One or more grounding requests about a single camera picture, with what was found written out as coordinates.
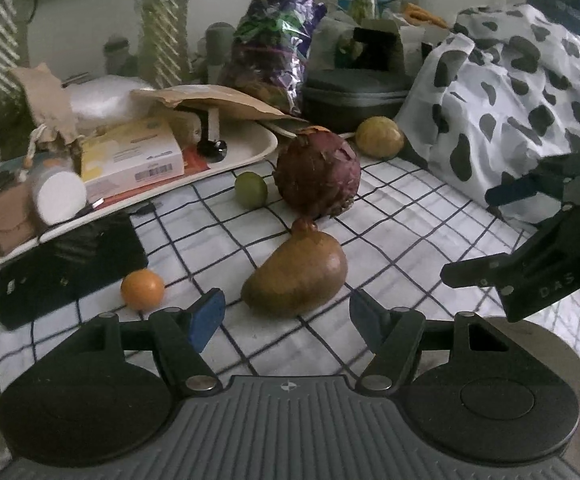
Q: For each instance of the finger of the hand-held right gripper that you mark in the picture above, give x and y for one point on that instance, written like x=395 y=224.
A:
x=510 y=192
x=475 y=272

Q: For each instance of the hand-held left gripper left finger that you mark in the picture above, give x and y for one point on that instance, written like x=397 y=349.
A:
x=207 y=317

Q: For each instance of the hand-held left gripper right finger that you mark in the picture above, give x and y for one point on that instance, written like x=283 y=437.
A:
x=365 y=317

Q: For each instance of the small orange fruit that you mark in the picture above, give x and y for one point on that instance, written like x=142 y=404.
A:
x=142 y=289

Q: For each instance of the brown green mango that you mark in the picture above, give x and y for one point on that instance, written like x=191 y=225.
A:
x=300 y=275

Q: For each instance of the dark brown small fruit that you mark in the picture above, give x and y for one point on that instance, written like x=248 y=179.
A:
x=306 y=226

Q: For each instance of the small green fruit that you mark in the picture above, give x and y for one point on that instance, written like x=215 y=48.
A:
x=250 y=189

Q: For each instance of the red cabbage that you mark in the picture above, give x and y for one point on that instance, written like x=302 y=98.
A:
x=317 y=170

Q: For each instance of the white checkered cloth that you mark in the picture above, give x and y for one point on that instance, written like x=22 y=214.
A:
x=420 y=240

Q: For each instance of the cow print blanket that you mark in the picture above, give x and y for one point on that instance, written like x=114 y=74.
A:
x=510 y=95

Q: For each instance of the yellow green round fruit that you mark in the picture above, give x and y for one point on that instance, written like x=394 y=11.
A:
x=379 y=136

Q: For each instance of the red card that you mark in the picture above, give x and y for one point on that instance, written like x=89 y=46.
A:
x=196 y=160

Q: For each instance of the black and white small tool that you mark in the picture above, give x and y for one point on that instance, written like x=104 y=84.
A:
x=212 y=146

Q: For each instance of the white tray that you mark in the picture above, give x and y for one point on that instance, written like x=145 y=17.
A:
x=250 y=146

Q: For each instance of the dark grey hard case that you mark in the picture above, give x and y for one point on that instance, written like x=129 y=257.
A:
x=355 y=100

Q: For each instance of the pale yellow cardboard box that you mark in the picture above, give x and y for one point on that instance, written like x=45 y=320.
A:
x=130 y=152

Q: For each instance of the white lidded jar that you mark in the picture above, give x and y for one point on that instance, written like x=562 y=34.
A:
x=60 y=197

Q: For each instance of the orange snack pieces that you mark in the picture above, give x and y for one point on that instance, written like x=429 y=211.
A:
x=425 y=14

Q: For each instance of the brown paper envelope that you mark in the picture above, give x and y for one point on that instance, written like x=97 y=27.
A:
x=210 y=97

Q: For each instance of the small brown cardboard box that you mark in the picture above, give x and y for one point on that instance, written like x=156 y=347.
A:
x=7 y=222

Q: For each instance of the clear plastic bag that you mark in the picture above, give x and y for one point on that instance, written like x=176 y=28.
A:
x=102 y=100

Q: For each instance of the grey cactus figurine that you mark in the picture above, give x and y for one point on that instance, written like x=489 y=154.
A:
x=118 y=55
x=219 y=47

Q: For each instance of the purple foil bag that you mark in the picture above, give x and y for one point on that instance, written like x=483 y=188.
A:
x=275 y=45

